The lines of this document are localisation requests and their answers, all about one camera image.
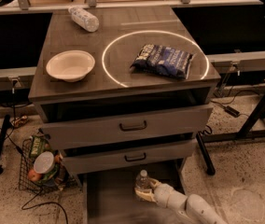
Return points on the white-lidded container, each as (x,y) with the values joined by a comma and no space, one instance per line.
(44,163)

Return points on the green snack box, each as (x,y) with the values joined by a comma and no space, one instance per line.
(39,145)

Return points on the blue chips bag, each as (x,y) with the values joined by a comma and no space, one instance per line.
(163,61)

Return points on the clear water bottle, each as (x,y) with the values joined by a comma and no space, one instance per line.
(142,181)
(84,19)

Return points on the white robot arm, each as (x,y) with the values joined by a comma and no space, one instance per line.
(192,209)

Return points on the black power adapter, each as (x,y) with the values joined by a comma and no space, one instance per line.
(232,111)

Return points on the white paper bowl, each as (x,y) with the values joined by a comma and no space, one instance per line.
(71,65)

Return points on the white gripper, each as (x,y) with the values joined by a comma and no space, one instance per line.
(162,194)

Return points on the grey open bottom drawer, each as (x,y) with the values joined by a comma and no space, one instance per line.
(109,196)

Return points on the grey top drawer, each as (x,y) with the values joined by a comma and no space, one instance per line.
(114,129)

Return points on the grey middle drawer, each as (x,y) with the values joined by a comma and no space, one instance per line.
(129,157)

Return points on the lying clear water bottle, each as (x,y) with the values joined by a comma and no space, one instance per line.
(84,19)

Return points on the black right table frame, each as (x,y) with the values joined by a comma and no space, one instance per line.
(244,133)

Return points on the grey drawer cabinet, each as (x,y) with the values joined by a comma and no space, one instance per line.
(113,87)

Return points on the black wire basket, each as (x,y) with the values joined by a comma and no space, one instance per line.
(58,182)

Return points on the red apple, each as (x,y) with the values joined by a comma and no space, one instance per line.
(34,176)

